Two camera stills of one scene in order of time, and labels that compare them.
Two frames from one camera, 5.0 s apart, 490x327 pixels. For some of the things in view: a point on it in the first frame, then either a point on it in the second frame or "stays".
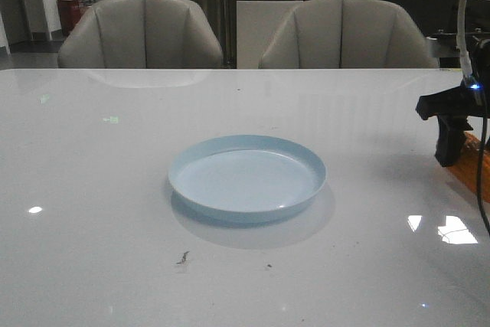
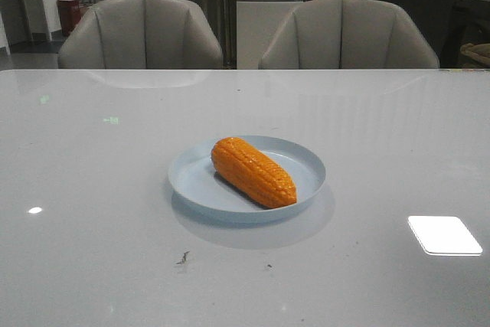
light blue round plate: [246, 178] stays
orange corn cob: [468, 165] to [253, 172]
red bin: [70, 11] stays
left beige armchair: [141, 31] stays
